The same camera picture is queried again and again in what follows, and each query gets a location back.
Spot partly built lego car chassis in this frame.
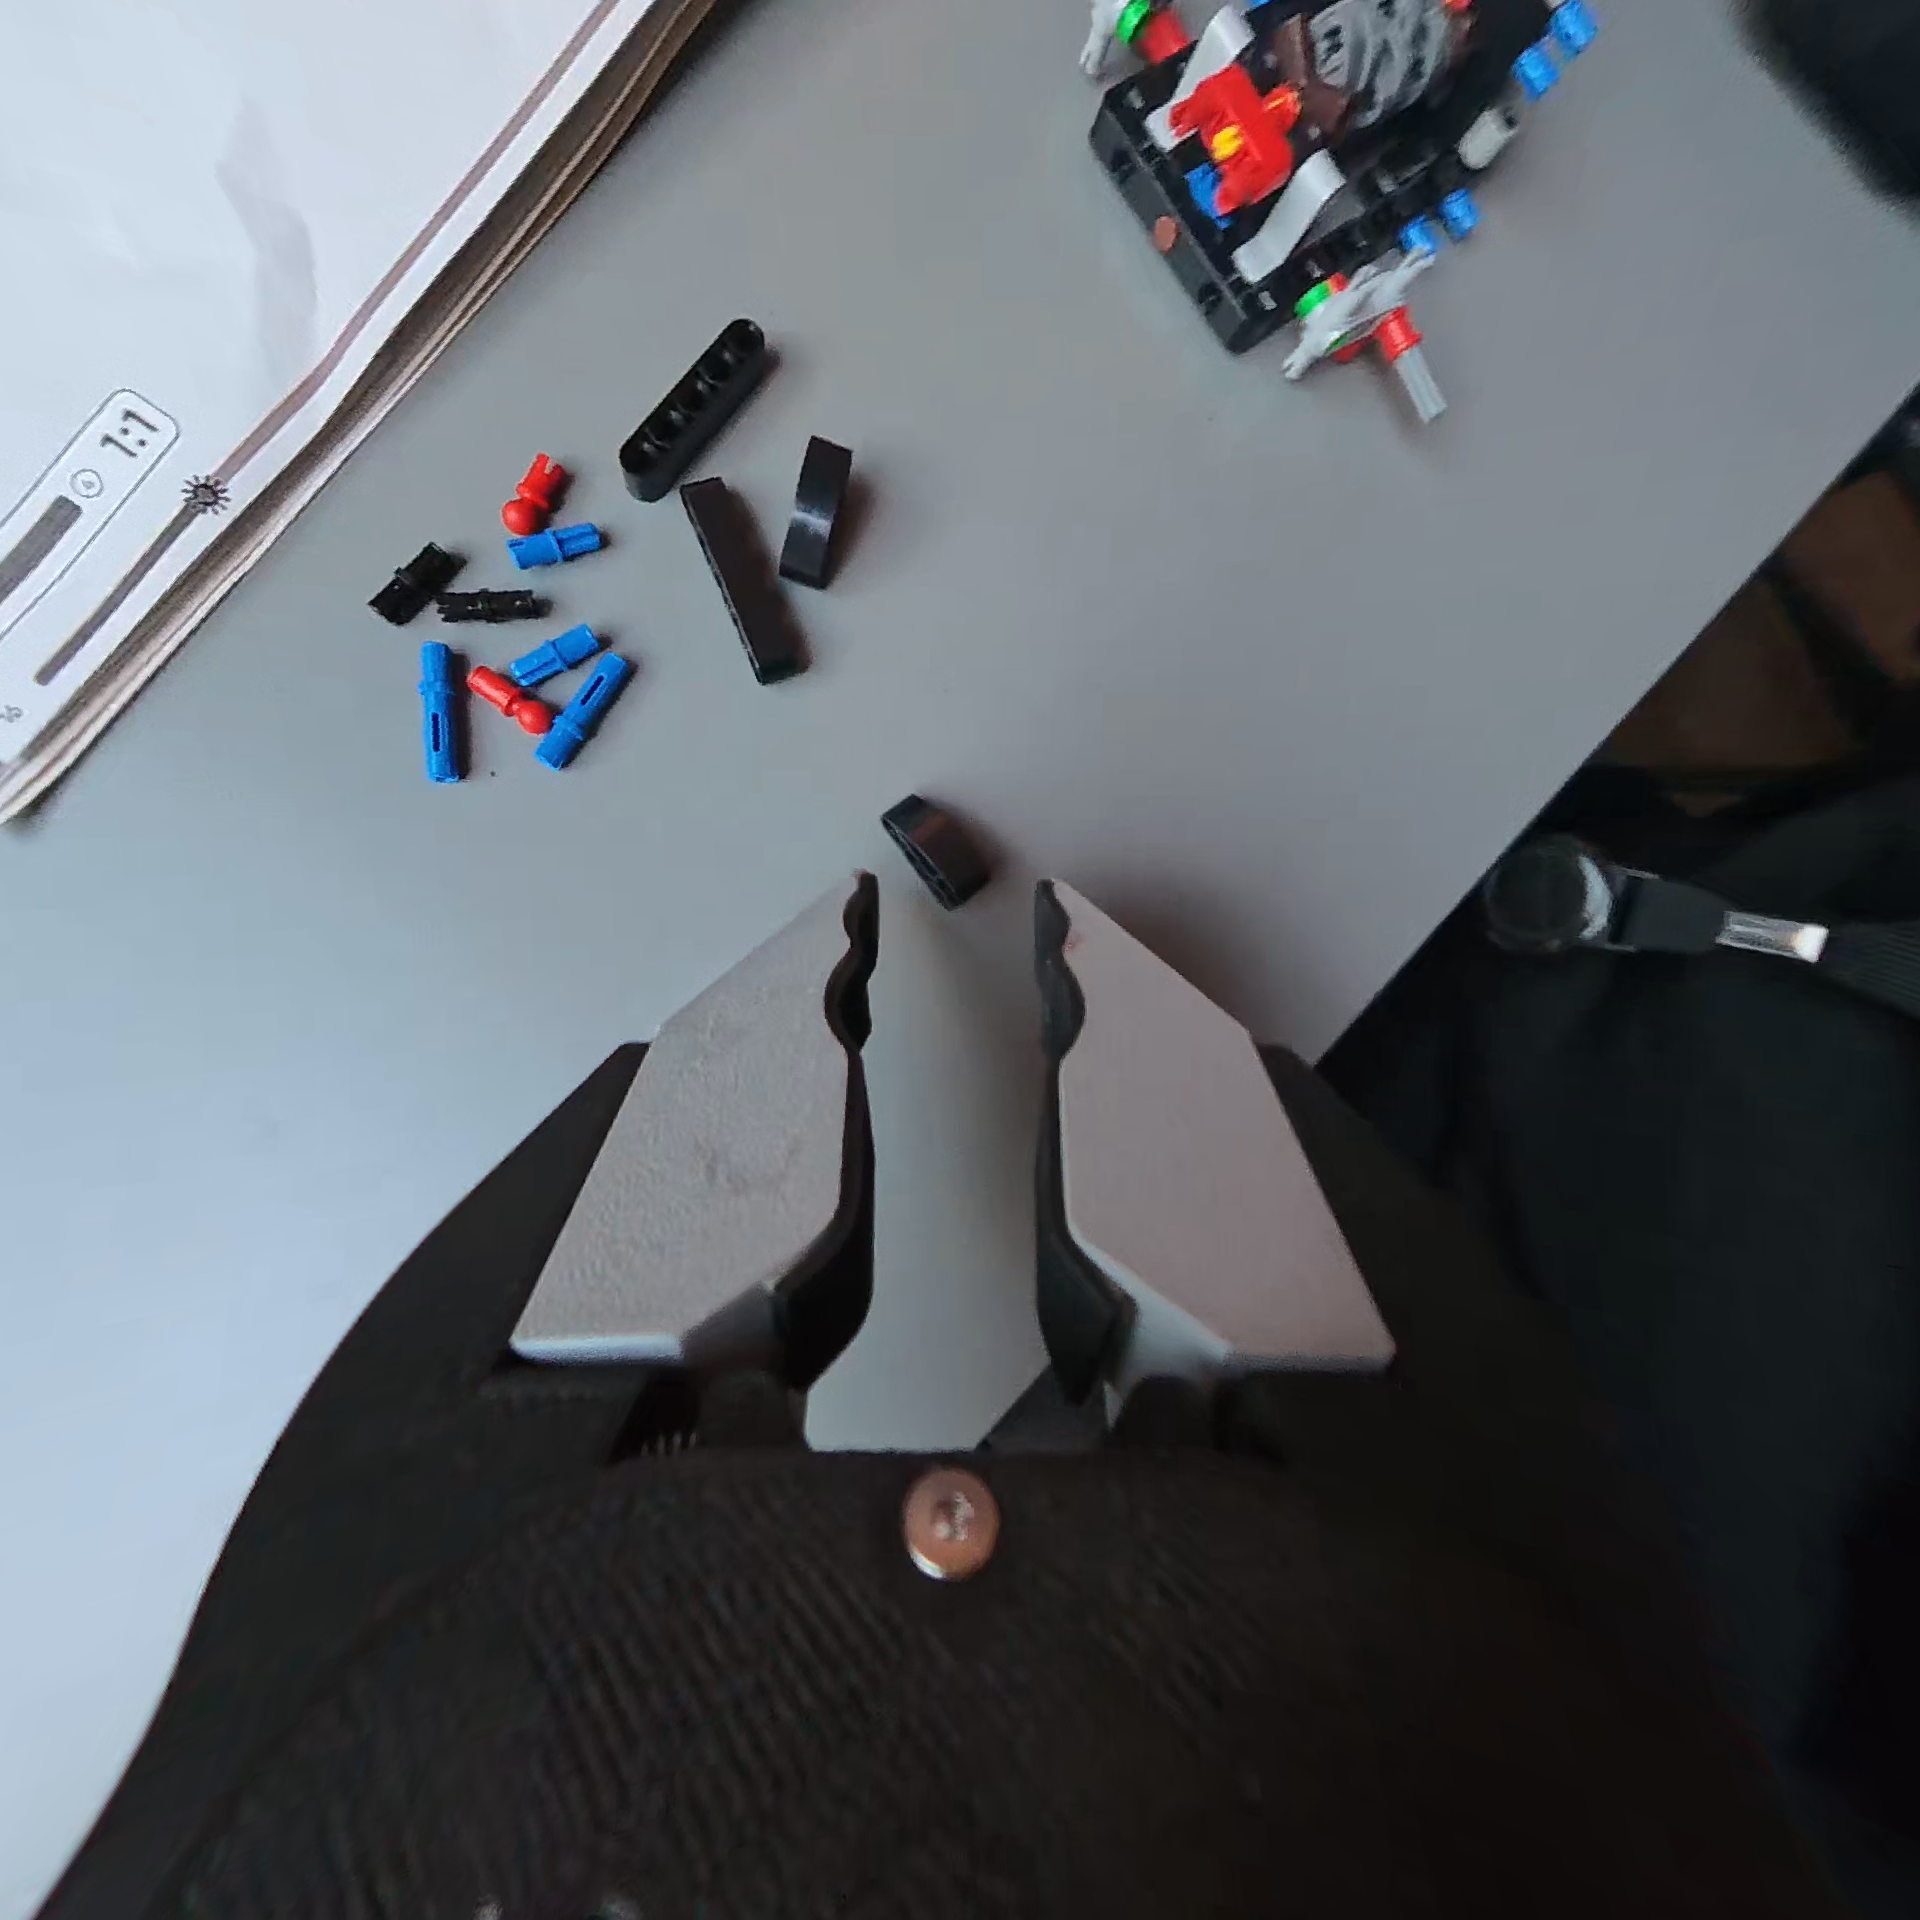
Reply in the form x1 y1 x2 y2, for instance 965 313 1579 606
1087 0 1599 426

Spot black smooth long lego beam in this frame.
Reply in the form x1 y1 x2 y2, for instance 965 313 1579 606
678 479 814 689

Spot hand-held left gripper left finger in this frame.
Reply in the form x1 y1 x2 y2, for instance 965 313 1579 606
507 871 881 1395

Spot cluster of small lego pins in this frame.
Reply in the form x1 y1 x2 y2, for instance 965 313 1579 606
368 454 636 784

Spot white lego instruction booklet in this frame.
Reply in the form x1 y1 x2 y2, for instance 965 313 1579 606
0 0 723 827

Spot small black oval lego piece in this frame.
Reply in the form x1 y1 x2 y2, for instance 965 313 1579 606
879 793 1000 913

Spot black short curved lego piece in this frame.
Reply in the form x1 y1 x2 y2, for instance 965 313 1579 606
776 435 855 590

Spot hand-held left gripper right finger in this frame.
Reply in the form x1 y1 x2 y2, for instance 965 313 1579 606
1031 881 1400 1426

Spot black five hole lego beam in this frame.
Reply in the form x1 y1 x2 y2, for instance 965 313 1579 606
620 318 776 505

